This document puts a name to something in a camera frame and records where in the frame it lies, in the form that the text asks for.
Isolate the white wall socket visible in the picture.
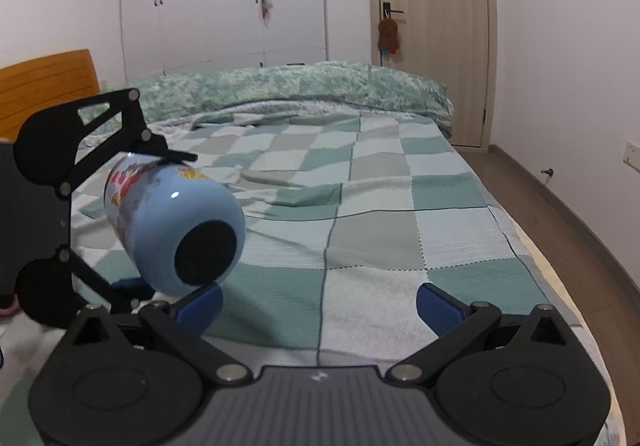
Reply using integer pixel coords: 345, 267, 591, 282
623, 140, 640, 173

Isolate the blue cartoon printed cup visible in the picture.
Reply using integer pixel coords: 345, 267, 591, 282
103, 153, 246, 297

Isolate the beige wooden door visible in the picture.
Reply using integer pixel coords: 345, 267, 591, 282
370, 0, 497, 150

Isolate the orange wooden headboard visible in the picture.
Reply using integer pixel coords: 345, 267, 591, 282
0, 49, 100, 141

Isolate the green floral duvet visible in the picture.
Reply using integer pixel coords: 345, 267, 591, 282
79, 60, 456, 137

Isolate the brown plush toy on handle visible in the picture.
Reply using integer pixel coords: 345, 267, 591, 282
378, 16, 400, 56

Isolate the black door handle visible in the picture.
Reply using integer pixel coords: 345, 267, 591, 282
382, 2, 404, 19

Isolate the bed with checkered sheet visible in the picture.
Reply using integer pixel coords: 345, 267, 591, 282
0, 112, 626, 446

